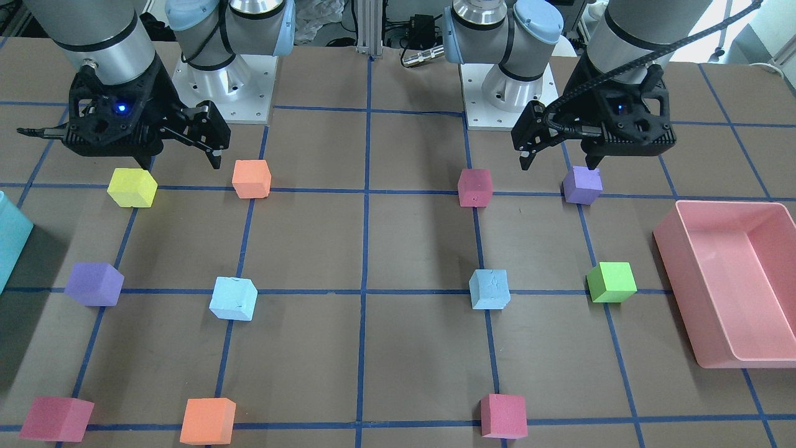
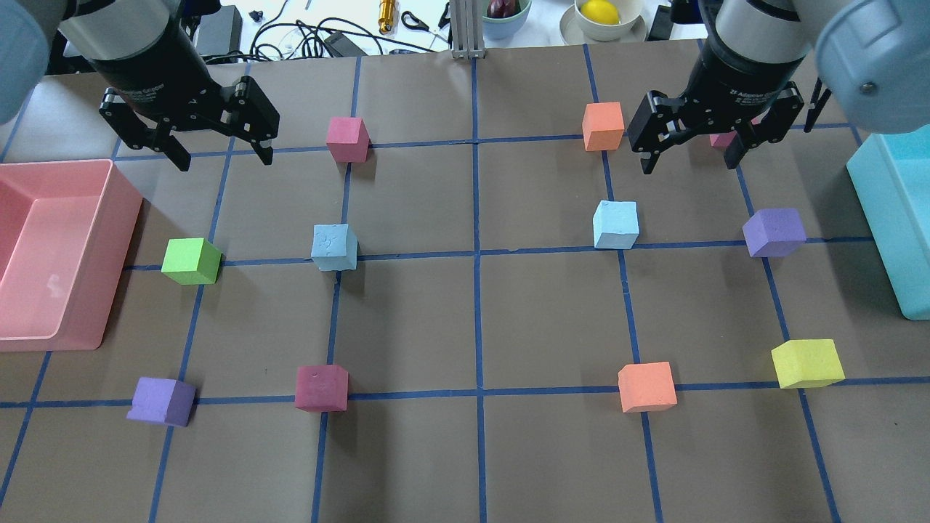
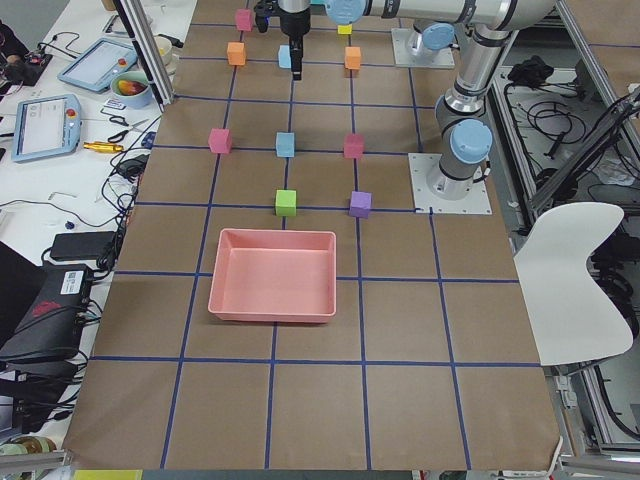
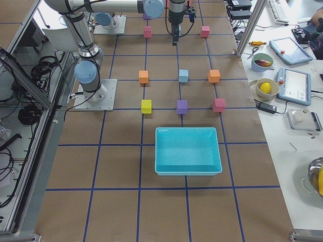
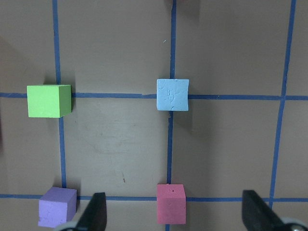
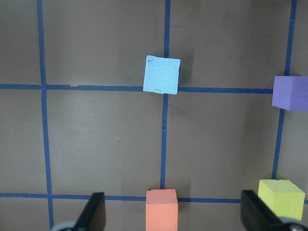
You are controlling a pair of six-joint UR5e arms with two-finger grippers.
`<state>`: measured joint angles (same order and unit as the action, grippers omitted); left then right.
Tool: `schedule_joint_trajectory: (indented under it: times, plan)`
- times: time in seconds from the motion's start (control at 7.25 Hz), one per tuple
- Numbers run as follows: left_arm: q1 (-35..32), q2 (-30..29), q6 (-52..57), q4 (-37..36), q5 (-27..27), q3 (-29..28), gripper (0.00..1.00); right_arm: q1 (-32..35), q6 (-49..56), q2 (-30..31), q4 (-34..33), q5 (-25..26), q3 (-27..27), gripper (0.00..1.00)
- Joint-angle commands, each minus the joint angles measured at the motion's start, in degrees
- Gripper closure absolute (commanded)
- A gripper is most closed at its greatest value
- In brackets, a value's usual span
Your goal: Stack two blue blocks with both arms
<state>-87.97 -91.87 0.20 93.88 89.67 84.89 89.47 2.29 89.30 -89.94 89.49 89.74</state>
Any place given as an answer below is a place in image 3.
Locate pink block middle left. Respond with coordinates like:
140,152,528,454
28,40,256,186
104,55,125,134
208,128,232,154

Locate black computer box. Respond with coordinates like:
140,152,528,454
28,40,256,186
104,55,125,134
1,264,93,364

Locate light blue block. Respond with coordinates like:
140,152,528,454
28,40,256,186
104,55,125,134
278,45,292,70
275,132,295,158

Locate far blue teach pendant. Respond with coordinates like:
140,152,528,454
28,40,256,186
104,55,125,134
57,38,138,92

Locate pink block middle right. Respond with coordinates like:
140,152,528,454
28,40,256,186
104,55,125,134
343,133,365,159

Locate blue bowl with contents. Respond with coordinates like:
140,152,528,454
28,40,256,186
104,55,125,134
110,71,152,109

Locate pink block far left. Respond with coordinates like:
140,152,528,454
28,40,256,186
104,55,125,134
235,9,253,32

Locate purple block near tray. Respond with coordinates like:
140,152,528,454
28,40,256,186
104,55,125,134
348,191,372,219

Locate white cup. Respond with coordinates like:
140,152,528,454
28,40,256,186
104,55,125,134
154,35,176,75

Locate orange block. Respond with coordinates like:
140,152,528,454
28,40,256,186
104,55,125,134
344,46,362,71
226,42,247,66

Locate orange block right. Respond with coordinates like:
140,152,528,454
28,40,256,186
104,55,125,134
344,46,362,71

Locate green block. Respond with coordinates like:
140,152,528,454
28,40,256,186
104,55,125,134
275,189,297,217

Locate orange block left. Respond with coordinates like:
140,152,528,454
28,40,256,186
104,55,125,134
226,42,247,66

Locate blue teach pendant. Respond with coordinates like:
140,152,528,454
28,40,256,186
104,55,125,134
57,38,138,92
11,94,82,163

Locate black scissors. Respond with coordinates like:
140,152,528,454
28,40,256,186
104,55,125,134
107,119,147,144

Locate white chair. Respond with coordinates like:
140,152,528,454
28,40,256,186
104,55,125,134
514,202,633,366

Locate aluminium frame post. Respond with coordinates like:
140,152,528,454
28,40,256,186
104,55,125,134
114,0,174,109

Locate gold metal cylinder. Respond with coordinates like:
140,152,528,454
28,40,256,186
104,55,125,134
83,142,124,154

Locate pink plastic tray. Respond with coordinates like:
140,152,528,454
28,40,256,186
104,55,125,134
208,228,337,323

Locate near blue teach pendant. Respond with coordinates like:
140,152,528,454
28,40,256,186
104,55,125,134
11,94,82,163

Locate pink block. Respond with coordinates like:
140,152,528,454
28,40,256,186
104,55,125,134
208,128,232,154
343,133,365,159
235,9,253,32

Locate black power brick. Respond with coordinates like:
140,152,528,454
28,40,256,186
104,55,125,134
49,231,115,261

